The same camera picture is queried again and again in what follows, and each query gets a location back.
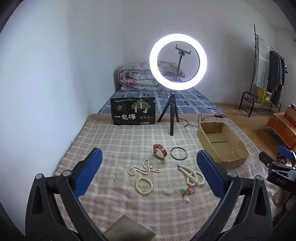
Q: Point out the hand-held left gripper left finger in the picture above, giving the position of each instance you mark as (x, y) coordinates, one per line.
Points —
(89, 171)

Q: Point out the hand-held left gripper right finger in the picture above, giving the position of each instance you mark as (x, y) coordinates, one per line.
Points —
(211, 176)

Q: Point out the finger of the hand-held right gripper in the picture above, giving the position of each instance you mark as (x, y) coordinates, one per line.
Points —
(286, 151)
(269, 160)

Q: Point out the cardboard box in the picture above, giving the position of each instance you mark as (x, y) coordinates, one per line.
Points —
(231, 162)

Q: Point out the orange patterned box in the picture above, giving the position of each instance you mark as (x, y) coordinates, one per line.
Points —
(282, 129)

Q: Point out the pink plaid blanket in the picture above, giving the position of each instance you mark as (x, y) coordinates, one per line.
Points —
(115, 143)

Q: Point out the red flat box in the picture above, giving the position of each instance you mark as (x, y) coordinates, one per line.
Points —
(291, 113)

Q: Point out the dark bangle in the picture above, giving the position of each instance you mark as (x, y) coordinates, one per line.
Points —
(171, 154)

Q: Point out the yellow box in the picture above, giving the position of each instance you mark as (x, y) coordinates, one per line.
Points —
(264, 96)

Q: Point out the tan blurry object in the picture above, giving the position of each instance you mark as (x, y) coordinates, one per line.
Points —
(129, 229)

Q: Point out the black snack bag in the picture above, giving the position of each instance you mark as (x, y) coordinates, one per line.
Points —
(131, 111)

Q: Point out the blue patterned mattress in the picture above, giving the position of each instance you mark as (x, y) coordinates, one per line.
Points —
(196, 99)

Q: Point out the dark hanging clothes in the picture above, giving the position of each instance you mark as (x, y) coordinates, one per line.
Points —
(275, 69)

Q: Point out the striped towel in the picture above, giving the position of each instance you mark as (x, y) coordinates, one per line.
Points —
(262, 62)

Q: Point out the folded floral quilt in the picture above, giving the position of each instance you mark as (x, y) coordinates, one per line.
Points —
(134, 76)

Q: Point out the black clothes rack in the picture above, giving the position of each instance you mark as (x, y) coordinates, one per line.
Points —
(255, 37)

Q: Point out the black phone holder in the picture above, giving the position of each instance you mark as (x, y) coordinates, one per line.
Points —
(182, 54)

